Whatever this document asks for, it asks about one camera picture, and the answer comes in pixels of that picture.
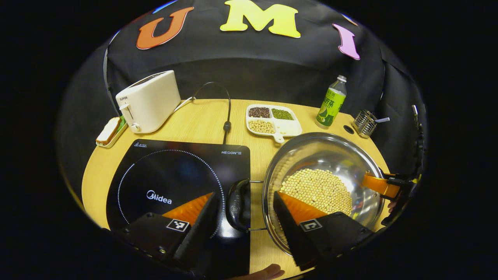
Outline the heap of yellow soybeans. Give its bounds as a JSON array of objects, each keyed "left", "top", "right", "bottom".
[{"left": 280, "top": 168, "right": 353, "bottom": 216}]

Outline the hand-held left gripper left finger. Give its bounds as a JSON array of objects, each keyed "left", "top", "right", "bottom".
[{"left": 113, "top": 192, "right": 222, "bottom": 270}]

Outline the green label drink bottle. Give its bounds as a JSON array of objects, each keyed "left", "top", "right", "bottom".
[{"left": 315, "top": 75, "right": 347, "bottom": 129}]

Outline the wire mesh utensil holder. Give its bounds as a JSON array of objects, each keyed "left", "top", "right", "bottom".
[{"left": 353, "top": 110, "right": 378, "bottom": 138}]

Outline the bread slice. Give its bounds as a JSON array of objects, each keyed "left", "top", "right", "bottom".
[{"left": 96, "top": 117, "right": 121, "bottom": 145}]

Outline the white toaster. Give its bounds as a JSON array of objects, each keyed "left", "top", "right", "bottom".
[{"left": 116, "top": 70, "right": 181, "bottom": 134}]

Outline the black backdrop cloth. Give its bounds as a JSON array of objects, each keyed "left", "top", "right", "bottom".
[{"left": 56, "top": 0, "right": 428, "bottom": 187}]

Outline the black power cable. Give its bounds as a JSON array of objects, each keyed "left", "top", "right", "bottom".
[{"left": 193, "top": 82, "right": 232, "bottom": 144}]

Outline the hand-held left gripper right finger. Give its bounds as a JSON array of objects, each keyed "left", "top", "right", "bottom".
[{"left": 272, "top": 191, "right": 374, "bottom": 271}]

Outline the white toaster cable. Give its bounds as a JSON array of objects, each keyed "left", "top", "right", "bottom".
[{"left": 173, "top": 97, "right": 195, "bottom": 113}]

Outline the white sectioned bean plate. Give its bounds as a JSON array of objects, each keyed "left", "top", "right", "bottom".
[{"left": 246, "top": 104, "right": 303, "bottom": 144}]

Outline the steel pot with black handle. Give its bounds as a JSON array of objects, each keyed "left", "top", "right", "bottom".
[{"left": 227, "top": 132, "right": 386, "bottom": 257}]

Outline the black induction cooktop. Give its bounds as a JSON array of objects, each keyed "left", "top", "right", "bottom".
[{"left": 106, "top": 139, "right": 251, "bottom": 278}]

